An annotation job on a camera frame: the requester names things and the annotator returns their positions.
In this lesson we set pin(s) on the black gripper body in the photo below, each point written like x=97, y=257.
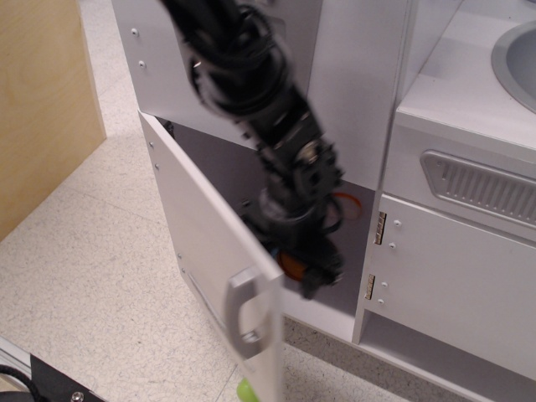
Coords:
x=302, y=230

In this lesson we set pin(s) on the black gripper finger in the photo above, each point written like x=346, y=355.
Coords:
x=313, y=279

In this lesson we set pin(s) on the silver fridge door handle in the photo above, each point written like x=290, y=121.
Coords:
x=246, y=318

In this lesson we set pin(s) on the white low fridge door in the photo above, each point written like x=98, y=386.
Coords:
x=212, y=243

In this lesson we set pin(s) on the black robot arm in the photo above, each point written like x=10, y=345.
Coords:
x=240, y=70

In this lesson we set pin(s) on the white toy fridge cabinet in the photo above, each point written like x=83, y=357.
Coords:
x=348, y=56

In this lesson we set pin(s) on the orange toy pot lid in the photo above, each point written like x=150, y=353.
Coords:
x=291, y=266

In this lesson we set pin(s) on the toy bread slice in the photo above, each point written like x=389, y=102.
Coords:
x=350, y=205

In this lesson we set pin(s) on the lower brass door hinge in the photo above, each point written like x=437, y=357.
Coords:
x=370, y=287

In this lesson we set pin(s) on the brass door hinge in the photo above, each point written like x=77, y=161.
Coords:
x=379, y=233
x=370, y=287

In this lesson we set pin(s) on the upper brass door hinge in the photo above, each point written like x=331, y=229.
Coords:
x=379, y=233

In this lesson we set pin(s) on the green toy ball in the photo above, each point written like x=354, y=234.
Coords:
x=245, y=392

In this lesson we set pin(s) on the white toy kitchen counter unit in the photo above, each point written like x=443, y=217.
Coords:
x=450, y=101

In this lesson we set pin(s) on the white oven cabinet door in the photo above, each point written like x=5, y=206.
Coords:
x=462, y=285

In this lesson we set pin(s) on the silver vent grille panel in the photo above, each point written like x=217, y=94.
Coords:
x=477, y=186

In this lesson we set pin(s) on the grey round sink basin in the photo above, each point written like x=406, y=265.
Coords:
x=513, y=63

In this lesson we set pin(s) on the light wooden board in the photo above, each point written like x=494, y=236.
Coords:
x=50, y=116

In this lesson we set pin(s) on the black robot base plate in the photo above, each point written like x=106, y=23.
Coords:
x=47, y=384

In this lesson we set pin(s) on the aluminium frame rail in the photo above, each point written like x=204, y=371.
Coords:
x=16, y=358

